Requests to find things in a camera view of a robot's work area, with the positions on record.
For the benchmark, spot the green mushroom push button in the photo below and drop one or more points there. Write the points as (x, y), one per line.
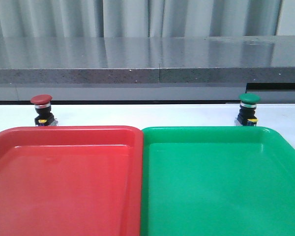
(247, 107)

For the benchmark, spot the red mushroom push button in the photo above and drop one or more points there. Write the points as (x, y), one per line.
(42, 105)

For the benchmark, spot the green plastic tray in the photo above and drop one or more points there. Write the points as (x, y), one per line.
(217, 181)

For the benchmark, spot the grey stone counter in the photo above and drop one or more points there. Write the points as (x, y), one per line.
(118, 70)

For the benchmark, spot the red plastic tray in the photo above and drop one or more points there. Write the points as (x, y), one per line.
(70, 181)

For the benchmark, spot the white pleated curtain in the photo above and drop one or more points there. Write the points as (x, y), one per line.
(138, 18)

